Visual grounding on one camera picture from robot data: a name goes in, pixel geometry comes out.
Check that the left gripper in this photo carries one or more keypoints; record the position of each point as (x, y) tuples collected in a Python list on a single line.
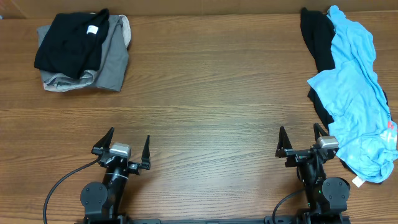
[(135, 167)]

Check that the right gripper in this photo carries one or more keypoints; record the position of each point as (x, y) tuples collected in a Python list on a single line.
[(285, 150)]

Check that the light blue t-shirt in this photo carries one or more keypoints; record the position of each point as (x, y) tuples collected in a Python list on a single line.
[(357, 93)]

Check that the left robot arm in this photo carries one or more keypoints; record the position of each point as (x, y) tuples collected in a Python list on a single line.
[(102, 200)]

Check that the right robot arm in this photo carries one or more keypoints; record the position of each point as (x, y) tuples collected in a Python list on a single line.
[(326, 196)]

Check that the folded grey garment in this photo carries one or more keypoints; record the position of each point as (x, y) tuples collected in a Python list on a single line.
[(114, 60)]

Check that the black garment on right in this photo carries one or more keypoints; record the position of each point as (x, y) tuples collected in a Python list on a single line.
[(317, 40)]

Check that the folded black garment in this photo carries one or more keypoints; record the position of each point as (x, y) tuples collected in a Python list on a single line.
[(73, 43)]

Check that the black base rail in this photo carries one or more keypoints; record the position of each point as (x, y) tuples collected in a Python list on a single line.
[(211, 221)]

